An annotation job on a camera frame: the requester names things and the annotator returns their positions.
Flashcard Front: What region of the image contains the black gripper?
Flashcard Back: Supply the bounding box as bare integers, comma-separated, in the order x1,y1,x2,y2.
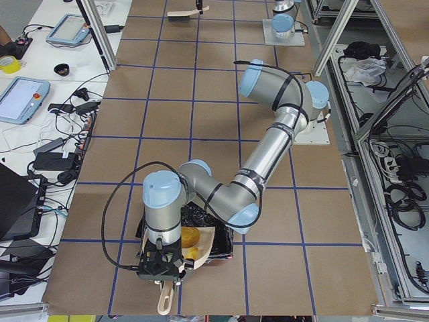
195,0,204,14
137,243,195,282

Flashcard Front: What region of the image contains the twisted bread croissant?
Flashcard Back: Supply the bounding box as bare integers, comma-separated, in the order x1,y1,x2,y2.
184,247,199,261

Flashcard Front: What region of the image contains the beige plastic dustpan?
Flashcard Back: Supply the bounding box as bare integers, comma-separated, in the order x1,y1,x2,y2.
137,226,215,315

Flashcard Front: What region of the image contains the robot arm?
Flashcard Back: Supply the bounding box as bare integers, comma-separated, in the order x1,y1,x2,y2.
194,1,306,46
136,59,329,284

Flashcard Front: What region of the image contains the pink bin with black bag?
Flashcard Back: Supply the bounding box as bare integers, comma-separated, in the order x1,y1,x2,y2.
135,200,216,278

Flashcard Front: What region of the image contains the blue teach pendant far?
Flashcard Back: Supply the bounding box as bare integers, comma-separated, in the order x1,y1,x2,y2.
46,13,90,48

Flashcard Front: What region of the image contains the blue teach pendant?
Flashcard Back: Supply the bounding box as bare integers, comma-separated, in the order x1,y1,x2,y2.
1,76,50,125
46,13,90,48

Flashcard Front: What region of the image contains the black power adapter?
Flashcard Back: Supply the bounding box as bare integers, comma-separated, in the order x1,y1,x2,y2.
33,152,78,171

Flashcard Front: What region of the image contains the black laptop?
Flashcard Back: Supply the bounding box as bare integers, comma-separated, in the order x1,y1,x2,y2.
1,164,47,242

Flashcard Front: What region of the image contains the yellow tape roll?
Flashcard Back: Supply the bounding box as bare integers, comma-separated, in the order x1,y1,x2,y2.
0,56,21,74

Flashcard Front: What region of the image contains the blue teach pendant near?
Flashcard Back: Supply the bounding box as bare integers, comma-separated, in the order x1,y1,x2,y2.
1,76,50,125

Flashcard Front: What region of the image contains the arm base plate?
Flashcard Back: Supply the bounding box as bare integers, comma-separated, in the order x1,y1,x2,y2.
262,19,306,47
294,121,330,146

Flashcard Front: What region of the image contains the aluminium frame post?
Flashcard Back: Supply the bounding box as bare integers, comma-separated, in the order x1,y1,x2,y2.
76,0,117,72

